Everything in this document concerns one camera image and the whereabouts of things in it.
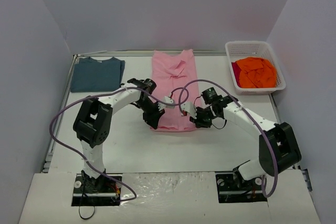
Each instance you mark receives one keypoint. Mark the pink t-shirt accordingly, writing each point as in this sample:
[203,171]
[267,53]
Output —
[170,73]

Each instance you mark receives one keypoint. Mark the folded blue t-shirt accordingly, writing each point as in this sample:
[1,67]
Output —
[90,75]

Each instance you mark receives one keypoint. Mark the white plastic basket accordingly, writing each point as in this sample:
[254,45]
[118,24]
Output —
[237,50]

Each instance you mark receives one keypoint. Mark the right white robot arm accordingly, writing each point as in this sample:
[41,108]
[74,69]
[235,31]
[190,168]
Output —
[278,149]

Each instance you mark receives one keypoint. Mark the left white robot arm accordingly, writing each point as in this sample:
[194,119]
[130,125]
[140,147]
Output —
[93,122]

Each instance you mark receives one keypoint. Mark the orange t-shirt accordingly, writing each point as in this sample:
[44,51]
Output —
[257,73]

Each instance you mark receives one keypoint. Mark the red garment in basket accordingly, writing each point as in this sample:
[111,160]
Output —
[236,70]

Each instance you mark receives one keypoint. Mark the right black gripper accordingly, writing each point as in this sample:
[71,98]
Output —
[202,118]

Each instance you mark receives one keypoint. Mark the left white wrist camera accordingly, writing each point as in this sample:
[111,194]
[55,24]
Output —
[166,103]

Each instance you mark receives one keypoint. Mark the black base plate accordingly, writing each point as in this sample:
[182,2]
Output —
[90,192]
[228,191]

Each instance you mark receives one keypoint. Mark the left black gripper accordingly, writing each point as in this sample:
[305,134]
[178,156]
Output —
[153,115]

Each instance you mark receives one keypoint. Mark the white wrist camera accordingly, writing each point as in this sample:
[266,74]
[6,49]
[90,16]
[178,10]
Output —
[166,103]
[188,108]

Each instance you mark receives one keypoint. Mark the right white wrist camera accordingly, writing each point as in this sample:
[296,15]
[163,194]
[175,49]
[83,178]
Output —
[188,108]

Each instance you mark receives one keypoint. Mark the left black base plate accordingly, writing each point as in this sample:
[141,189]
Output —
[90,192]

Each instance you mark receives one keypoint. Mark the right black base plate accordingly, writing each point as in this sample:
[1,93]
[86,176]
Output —
[228,191]

